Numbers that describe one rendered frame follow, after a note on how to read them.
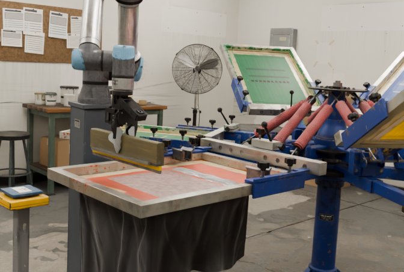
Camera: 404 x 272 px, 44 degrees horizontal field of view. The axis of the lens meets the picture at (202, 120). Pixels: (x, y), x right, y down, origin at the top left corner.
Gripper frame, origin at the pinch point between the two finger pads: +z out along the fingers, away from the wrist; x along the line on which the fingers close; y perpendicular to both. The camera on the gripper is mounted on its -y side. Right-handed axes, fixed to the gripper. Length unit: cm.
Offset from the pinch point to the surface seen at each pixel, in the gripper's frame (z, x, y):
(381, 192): 20, -104, -42
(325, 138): 4, -122, -1
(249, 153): 8, -68, 2
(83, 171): 12.6, 0.7, 25.2
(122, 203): 12.0, 13.8, -20.0
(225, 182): 13.5, -36.7, -14.2
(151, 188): 14.1, -8.9, -4.6
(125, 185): 14.2, -4.3, 4.3
